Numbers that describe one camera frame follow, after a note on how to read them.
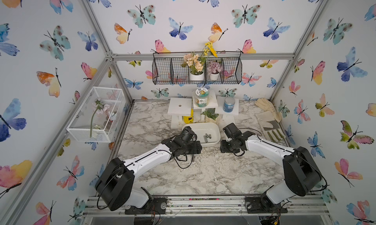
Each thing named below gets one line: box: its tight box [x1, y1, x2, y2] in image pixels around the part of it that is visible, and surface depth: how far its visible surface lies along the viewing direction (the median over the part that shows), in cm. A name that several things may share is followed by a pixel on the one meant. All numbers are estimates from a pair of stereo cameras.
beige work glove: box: [255, 97, 283, 123], surface depth 120 cm
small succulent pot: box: [200, 110, 220, 125], surface depth 100 cm
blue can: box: [222, 96, 236, 113], surface depth 92 cm
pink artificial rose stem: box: [89, 97, 111, 138], surface depth 76 cm
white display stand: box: [167, 90, 239, 129], surface depth 97 cm
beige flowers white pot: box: [181, 53, 206, 82], surface depth 84 cm
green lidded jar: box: [194, 87, 210, 109], surface depth 84 cm
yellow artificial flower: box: [203, 41, 218, 58], surface depth 84 cm
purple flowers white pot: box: [206, 61, 222, 81], surface depth 92 cm
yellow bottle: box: [183, 108, 194, 124], surface depth 103 cm
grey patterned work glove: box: [255, 110, 287, 146], surface depth 106 cm
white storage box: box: [181, 122, 221, 146], surface depth 102 cm
